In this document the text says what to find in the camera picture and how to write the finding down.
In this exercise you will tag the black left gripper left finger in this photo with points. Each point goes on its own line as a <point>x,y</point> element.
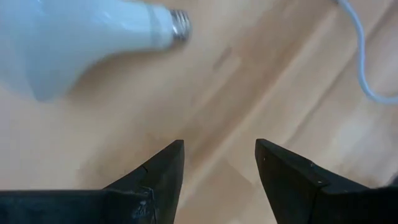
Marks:
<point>155,186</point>

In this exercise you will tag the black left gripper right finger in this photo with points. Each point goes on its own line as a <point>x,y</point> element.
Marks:
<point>289,186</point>

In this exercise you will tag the white frosted lightbulb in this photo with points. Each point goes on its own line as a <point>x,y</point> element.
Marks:
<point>77,34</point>

